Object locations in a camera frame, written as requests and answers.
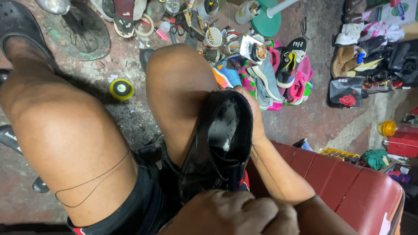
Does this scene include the person's left hand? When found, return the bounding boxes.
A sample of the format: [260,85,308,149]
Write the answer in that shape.
[170,189,300,235]

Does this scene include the person's right hand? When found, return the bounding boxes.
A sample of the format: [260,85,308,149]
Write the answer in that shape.
[233,85,267,141]

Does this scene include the black leather shoe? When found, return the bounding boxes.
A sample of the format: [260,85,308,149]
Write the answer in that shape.
[178,89,255,203]

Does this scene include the red cushioned bench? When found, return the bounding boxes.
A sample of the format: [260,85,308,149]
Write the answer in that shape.
[245,140,406,235]

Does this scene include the yellow plastic crate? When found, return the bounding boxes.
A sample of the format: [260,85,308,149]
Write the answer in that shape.
[319,147,360,164]

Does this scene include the colourful striped bag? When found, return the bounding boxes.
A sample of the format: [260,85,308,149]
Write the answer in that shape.
[237,39,314,112]

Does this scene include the green cloth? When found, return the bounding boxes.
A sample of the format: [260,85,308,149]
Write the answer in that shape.
[361,149,391,171]

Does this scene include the person's black shorts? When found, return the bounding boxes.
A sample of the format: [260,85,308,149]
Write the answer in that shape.
[67,143,251,235]

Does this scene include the pink sneaker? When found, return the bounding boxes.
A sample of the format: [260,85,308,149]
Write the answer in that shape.
[285,55,314,105]

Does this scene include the grey sneaker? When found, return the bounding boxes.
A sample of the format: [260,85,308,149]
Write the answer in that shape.
[247,58,285,110]

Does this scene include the black paper bag red print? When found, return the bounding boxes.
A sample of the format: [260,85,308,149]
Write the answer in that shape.
[327,76,366,108]

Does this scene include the blue and orange sneaker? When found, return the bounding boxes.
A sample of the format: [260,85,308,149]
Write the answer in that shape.
[212,60,243,89]

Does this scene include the red plastic box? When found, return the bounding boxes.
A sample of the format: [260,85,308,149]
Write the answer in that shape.
[387,125,418,159]

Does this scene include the black and white sneaker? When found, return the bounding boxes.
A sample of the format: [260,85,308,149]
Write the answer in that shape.
[276,37,308,89]

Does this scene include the metallic silver shoe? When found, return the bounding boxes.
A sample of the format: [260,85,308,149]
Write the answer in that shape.
[239,34,267,64]

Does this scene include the heap of cobbler's tools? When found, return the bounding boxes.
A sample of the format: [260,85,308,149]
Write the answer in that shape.
[165,0,249,66]

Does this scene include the black sewing thread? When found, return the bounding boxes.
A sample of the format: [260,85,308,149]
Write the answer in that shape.
[54,149,131,208]

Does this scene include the white cup with pencils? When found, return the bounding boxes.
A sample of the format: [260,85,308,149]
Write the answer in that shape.
[204,26,223,48]

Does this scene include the green base with white pole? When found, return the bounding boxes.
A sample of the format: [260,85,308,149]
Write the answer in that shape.
[250,0,300,38]

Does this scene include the heap of shoes and bags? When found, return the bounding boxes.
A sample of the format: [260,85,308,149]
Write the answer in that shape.
[330,0,418,90]

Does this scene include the yellow tape roll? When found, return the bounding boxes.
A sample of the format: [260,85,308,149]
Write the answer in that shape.
[109,79,134,101]

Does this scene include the black rubber clog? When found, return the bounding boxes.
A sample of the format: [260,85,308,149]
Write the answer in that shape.
[0,0,61,72]
[139,48,156,72]

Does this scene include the white plastic glue container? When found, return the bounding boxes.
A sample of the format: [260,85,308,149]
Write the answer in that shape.
[234,0,262,25]

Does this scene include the black scissors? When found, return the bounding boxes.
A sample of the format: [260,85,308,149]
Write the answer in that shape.
[169,12,194,37]

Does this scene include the pink lighter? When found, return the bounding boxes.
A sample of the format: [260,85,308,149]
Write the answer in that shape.
[141,18,170,42]

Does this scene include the clear glass jar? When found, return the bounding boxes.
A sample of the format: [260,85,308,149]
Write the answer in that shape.
[147,0,166,22]

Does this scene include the pile of loose shoe soles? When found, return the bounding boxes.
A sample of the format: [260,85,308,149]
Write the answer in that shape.
[91,0,148,39]

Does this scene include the iron cobbler's anvil stand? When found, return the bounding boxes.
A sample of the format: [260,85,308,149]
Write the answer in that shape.
[34,0,111,62]

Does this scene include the black slipper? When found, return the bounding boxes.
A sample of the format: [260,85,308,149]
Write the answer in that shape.
[0,125,24,156]

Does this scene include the beige tape ring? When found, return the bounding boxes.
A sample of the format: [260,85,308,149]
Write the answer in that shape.
[133,13,155,38]

